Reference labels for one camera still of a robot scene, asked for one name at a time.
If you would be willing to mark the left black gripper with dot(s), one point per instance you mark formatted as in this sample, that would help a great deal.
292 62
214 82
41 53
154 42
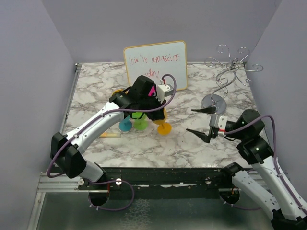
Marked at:
157 115

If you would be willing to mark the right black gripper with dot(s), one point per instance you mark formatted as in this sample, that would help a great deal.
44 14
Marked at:
205 136

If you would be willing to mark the pink wine glass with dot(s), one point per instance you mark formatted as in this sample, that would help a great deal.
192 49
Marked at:
152 92

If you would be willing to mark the green wine glass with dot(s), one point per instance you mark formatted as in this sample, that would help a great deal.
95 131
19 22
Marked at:
140 122

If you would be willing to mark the blue wine glass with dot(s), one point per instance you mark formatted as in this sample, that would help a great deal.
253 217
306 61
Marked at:
125 125

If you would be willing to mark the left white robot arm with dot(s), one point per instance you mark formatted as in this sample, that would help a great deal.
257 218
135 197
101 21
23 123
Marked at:
144 96

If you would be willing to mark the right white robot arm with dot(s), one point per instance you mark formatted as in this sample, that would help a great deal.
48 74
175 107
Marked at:
286 209

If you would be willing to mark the chrome wine glass rack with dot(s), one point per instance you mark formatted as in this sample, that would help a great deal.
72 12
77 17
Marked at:
214 103

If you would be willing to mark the yellow framed whiteboard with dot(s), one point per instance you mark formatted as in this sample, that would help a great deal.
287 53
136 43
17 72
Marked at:
156 60

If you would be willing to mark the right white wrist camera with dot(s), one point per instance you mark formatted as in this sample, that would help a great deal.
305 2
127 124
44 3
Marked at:
217 123

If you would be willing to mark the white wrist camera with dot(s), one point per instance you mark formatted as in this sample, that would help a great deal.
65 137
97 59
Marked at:
217 123
163 91

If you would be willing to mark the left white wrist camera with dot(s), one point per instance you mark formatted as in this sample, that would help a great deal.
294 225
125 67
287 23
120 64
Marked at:
163 91

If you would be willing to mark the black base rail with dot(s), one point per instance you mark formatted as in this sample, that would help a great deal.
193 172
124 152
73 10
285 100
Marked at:
161 183

